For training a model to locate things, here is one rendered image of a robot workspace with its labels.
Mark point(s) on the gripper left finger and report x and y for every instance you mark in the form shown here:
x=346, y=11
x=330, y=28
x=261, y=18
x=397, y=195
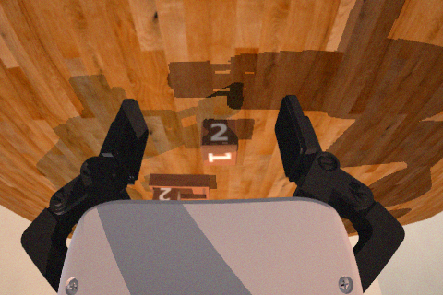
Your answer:
x=102, y=179

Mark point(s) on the brown wooden tray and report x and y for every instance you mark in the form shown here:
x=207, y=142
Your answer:
x=192, y=186

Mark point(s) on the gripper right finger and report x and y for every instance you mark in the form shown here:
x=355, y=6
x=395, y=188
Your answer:
x=320, y=177

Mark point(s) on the brown number cube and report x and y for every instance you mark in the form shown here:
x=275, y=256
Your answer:
x=166, y=194
x=219, y=142

